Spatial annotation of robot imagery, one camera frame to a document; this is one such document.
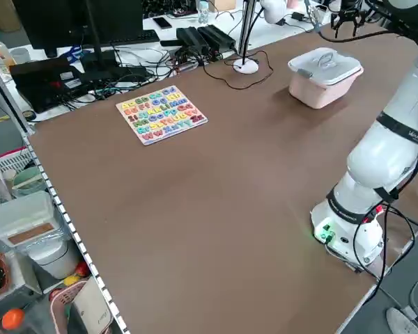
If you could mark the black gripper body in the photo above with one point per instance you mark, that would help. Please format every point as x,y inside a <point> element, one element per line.
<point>350,5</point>

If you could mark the white bin lid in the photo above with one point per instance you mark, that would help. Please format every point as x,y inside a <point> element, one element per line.
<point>334,69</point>

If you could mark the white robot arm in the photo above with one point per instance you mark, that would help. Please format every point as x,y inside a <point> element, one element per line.
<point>379,160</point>

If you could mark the pink plastic bin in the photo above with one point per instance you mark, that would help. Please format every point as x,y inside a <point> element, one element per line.
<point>313,94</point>

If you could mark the red toy fruit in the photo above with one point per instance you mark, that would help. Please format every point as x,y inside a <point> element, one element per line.
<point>82,269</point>

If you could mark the yellow toy fruit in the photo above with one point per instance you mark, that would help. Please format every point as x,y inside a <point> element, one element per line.
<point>70,281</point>

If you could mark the orange toy fruit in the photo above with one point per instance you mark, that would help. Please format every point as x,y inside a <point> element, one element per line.
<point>13,318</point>

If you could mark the white desk lamp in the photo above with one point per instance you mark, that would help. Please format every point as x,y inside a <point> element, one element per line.
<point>245,66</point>

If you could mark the black power brick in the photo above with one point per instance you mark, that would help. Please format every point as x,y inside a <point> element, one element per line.
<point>217,35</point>
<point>191,38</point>

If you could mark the clear water bottle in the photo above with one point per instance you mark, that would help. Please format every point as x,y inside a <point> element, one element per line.
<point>203,14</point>

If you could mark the black smartphone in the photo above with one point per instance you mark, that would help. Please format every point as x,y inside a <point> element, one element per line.
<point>162,22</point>

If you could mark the black keyboard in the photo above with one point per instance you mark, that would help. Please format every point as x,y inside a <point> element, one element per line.
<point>143,36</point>

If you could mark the colourful alphabet puzzle board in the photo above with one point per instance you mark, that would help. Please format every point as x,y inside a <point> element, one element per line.
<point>162,115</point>

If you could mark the black computer monitor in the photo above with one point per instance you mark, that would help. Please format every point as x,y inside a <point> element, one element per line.
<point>48,21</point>

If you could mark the black device box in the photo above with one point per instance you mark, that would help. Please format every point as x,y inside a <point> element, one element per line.
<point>38,83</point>

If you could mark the grey cup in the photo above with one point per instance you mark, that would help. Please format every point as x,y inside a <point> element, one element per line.
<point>21,55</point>

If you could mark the dark tape roll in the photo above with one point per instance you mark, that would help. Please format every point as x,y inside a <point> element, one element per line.
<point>29,115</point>

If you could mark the brown cardboard box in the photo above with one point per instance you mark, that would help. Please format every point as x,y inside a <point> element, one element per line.
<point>7,14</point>

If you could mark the orange juice bottle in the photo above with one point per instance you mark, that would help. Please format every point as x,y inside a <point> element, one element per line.
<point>0,52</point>

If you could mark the green bowl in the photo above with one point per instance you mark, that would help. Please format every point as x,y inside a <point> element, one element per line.
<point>28,181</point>

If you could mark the white round pot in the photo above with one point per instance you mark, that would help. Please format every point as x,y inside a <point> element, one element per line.
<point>55,259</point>

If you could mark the clear plastic storage box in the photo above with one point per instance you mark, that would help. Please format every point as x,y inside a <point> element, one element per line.
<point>17,215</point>

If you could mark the white cardboard box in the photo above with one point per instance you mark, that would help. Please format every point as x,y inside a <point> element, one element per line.
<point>90,306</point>

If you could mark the pink plastic basket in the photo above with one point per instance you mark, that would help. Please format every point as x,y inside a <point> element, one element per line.
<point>61,299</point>

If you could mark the aluminium camera post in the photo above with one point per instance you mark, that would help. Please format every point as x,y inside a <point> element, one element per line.
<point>245,28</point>

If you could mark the aluminium frame profile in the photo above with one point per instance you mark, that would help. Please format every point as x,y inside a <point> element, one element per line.
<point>7,94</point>

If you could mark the perforated table edge rail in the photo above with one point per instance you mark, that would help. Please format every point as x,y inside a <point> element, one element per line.
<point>73,236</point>

